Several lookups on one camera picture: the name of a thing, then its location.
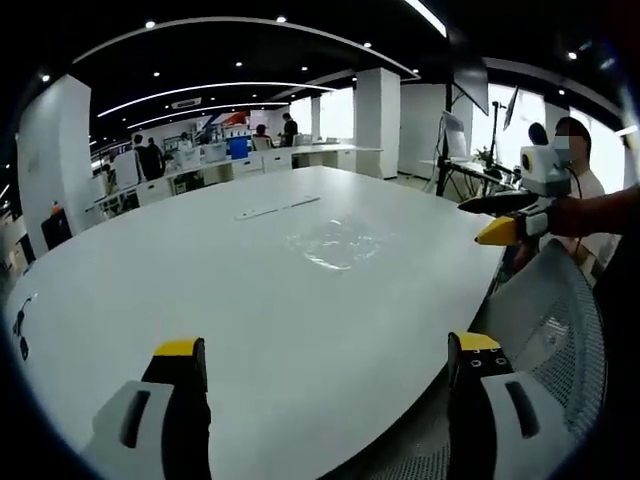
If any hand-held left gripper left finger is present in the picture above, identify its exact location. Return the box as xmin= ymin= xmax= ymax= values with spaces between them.
xmin=82 ymin=337 xmax=212 ymax=480

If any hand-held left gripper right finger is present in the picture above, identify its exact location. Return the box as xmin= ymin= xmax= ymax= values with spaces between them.
xmin=447 ymin=329 xmax=576 ymax=480

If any pile of clear food packaging bags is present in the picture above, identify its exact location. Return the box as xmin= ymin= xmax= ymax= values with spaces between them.
xmin=283 ymin=216 xmax=397 ymax=274

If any black tripod stand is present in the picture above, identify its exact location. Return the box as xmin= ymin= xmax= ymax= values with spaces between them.
xmin=433 ymin=112 xmax=454 ymax=197

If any grey mesh office chair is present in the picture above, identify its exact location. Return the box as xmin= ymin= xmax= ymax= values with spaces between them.
xmin=344 ymin=238 xmax=609 ymax=480

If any black hanging monitor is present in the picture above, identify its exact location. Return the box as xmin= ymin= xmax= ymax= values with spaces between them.
xmin=451 ymin=52 xmax=490 ymax=117

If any white flat strip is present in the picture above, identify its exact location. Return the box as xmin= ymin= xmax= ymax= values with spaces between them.
xmin=234 ymin=195 xmax=322 ymax=222

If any white office desk row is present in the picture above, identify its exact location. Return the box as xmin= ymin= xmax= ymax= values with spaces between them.
xmin=94 ymin=142 xmax=385 ymax=217

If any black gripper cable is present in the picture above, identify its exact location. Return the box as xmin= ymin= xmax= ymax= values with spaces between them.
xmin=564 ymin=167 xmax=587 ymax=254

